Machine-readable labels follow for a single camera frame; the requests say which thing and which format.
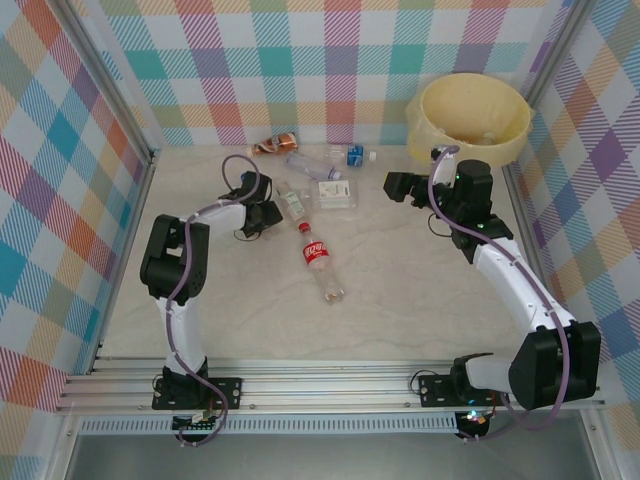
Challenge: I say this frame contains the red cola label bottle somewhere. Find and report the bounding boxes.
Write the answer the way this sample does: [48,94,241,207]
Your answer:
[298,222,347,305]

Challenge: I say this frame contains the white slotted cable duct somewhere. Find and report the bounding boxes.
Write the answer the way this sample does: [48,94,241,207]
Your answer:
[79,418,459,435]

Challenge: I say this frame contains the beige waste bin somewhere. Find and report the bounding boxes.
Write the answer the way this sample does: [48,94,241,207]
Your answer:
[405,72,534,169]

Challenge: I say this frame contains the grey metal sheet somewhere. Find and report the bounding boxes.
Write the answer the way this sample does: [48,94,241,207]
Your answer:
[49,433,606,480]

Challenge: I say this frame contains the brown coffee label bottle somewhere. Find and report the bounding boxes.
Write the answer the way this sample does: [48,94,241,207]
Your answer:
[246,131,300,158]

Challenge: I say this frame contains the small bottle green-white label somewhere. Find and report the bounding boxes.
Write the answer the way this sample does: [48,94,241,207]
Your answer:
[276,182,306,223]

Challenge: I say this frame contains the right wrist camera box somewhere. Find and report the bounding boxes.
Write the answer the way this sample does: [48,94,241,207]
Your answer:
[430,145,459,176]

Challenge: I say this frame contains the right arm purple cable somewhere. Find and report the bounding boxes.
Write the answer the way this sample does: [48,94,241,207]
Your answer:
[412,144,572,444]

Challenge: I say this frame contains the blue Pocari label bottle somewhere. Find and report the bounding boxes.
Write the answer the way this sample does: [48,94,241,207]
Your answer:
[324,143,379,168]

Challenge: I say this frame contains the rectangular clear bottle white label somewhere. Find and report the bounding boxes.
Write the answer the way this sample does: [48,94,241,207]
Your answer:
[299,178,361,214]

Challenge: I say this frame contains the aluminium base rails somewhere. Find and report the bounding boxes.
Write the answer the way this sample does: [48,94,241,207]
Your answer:
[54,349,607,414]

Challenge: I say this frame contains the aluminium frame post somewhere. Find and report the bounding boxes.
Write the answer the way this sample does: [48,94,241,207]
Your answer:
[519,0,591,101]
[59,0,157,166]

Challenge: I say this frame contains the small circuit board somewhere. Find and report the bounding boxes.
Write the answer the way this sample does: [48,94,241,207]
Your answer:
[172,413,221,435]
[457,409,492,437]

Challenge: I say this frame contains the clear bottle white cap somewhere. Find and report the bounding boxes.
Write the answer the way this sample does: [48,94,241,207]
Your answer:
[284,151,343,181]

